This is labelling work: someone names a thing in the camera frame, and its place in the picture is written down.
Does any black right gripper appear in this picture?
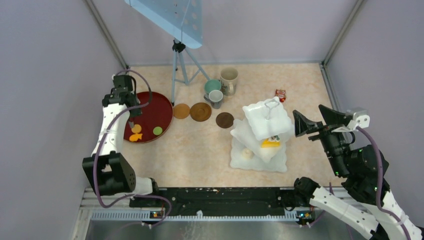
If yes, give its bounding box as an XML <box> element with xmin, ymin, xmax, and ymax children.
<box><xmin>292</xmin><ymin>104</ymin><xmax>349</xmax><ymax>176</ymax></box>

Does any yellow cheesecake slice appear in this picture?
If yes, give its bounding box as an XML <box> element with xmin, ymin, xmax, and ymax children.
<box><xmin>261</xmin><ymin>135</ymin><xmax>281</xmax><ymax>148</ymax></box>

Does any orange fish-shaped cookie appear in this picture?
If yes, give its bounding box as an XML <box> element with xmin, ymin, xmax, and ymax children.
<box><xmin>128</xmin><ymin>133</ymin><xmax>143</xmax><ymax>142</ymax></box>

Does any round green macaron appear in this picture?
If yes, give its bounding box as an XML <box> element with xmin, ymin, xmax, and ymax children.
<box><xmin>152</xmin><ymin>126</ymin><xmax>163</xmax><ymax>136</ymax></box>

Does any white cream puff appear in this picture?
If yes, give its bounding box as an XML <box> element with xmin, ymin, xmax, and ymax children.
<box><xmin>240</xmin><ymin>148</ymin><xmax>255</xmax><ymax>160</ymax></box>

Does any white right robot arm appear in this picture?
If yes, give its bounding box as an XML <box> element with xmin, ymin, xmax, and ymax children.
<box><xmin>292</xmin><ymin>105</ymin><xmax>424</xmax><ymax>240</ymax></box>

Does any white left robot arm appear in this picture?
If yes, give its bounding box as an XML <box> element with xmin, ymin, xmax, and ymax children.
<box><xmin>82</xmin><ymin>73</ymin><xmax>161</xmax><ymax>207</ymax></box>

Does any round beige biscuit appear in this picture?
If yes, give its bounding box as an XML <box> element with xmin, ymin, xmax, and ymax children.
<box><xmin>131</xmin><ymin>124</ymin><xmax>142</xmax><ymax>134</ymax></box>

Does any round red lacquer tray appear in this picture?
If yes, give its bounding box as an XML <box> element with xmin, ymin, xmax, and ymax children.
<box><xmin>123</xmin><ymin>91</ymin><xmax>174</xmax><ymax>144</ymax></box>

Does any white tiered serving stand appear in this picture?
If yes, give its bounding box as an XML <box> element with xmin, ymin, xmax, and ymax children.
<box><xmin>230</xmin><ymin>96</ymin><xmax>294</xmax><ymax>173</ymax></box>

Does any light wooden coaster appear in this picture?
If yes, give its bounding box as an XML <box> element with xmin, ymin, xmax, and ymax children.
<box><xmin>173</xmin><ymin>103</ymin><xmax>191</xmax><ymax>119</ymax></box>

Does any blue tripod stand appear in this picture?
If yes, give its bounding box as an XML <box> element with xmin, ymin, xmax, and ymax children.
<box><xmin>172</xmin><ymin>38</ymin><xmax>211</xmax><ymax>86</ymax></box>

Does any medium brown wooden coaster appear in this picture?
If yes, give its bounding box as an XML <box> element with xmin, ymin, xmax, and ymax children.
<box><xmin>189</xmin><ymin>102</ymin><xmax>212</xmax><ymax>122</ymax></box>

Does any teal ceramic cup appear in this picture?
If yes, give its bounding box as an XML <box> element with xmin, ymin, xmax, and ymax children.
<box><xmin>203</xmin><ymin>79</ymin><xmax>221</xmax><ymax>94</ymax></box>

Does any blue perforated panel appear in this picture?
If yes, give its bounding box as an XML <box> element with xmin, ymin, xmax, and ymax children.
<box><xmin>125</xmin><ymin>0</ymin><xmax>203</xmax><ymax>49</ymax></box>

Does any grey ceramic cup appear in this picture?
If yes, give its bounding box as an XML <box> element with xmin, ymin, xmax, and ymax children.
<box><xmin>203</xmin><ymin>90</ymin><xmax>224</xmax><ymax>109</ymax></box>

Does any dark brown wooden coaster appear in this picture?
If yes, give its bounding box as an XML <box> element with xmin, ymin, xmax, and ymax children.
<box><xmin>215</xmin><ymin>112</ymin><xmax>234</xmax><ymax>129</ymax></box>

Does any beige ceramic mug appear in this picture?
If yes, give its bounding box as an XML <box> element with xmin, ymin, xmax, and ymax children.
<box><xmin>219</xmin><ymin>67</ymin><xmax>239</xmax><ymax>96</ymax></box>

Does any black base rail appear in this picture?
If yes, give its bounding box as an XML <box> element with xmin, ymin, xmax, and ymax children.
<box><xmin>129</xmin><ymin>187</ymin><xmax>310</xmax><ymax>217</ymax></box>

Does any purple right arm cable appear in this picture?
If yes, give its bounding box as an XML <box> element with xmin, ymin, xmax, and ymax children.
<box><xmin>356</xmin><ymin>126</ymin><xmax>413</xmax><ymax>240</ymax></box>

